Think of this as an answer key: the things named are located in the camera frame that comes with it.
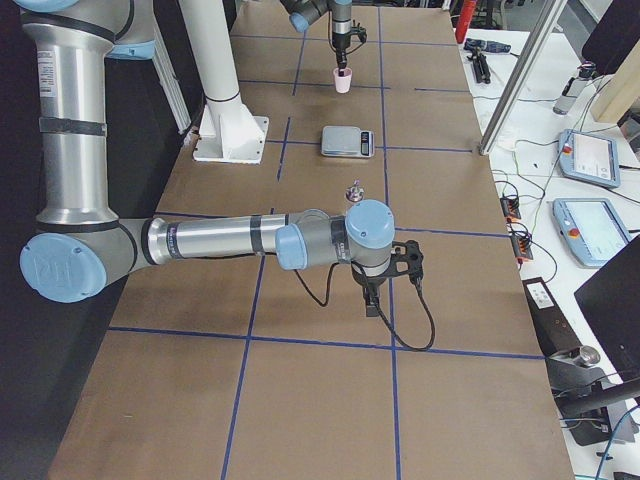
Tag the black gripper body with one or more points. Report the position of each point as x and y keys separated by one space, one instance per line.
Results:
x=368 y=280
x=340 y=41

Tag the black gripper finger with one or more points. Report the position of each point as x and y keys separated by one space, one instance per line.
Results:
x=371 y=307
x=342 y=65

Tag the pink plastic cup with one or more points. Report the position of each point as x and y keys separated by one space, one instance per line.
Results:
x=342 y=84

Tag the clear glass sauce bottle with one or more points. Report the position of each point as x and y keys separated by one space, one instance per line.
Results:
x=355 y=192

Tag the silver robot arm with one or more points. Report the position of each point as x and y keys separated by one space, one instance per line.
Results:
x=82 y=245
x=304 y=13

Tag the grey digital kitchen scale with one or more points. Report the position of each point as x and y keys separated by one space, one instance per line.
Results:
x=347 y=141

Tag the red cylinder bottle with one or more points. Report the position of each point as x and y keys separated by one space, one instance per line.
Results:
x=464 y=20

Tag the black folded tripod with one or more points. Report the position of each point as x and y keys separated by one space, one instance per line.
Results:
x=480 y=66

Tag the orange black connector block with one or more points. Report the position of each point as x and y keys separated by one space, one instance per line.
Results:
x=510 y=208

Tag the black box with label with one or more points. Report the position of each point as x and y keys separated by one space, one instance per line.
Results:
x=554 y=332

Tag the black monitor stand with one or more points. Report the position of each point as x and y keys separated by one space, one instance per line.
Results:
x=590 y=402

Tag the near blue teach pendant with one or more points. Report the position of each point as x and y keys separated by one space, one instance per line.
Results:
x=591 y=228

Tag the blue teach pendant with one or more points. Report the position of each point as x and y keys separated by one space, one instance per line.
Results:
x=589 y=158
x=591 y=228

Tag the grey handheld device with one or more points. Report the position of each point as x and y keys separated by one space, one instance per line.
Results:
x=574 y=87

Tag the far blue teach pendant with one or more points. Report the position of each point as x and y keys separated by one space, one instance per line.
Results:
x=589 y=158

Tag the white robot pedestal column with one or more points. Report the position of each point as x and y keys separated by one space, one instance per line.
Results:
x=228 y=132

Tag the aluminium frame post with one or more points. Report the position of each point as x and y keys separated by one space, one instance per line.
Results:
x=531 y=51

